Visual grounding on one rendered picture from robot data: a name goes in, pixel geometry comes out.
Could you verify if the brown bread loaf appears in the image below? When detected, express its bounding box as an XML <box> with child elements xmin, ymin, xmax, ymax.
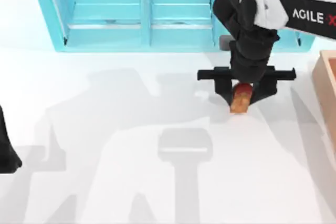
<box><xmin>230</xmin><ymin>82</ymin><xmax>254</xmax><ymax>115</ymax></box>

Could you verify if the grey rounded box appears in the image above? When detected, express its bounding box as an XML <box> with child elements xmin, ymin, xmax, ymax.
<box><xmin>219</xmin><ymin>35</ymin><xmax>232</xmax><ymax>51</ymax></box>

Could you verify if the salmon shallow box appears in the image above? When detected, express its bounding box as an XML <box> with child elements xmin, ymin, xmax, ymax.
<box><xmin>307</xmin><ymin>49</ymin><xmax>336</xmax><ymax>151</ymax></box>

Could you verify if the light blue rack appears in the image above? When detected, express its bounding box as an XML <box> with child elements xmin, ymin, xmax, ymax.
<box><xmin>28</xmin><ymin>0</ymin><xmax>316</xmax><ymax>53</ymax></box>

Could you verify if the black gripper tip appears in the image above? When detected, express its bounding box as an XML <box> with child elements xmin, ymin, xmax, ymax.
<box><xmin>0</xmin><ymin>105</ymin><xmax>23</xmax><ymax>175</ymax></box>

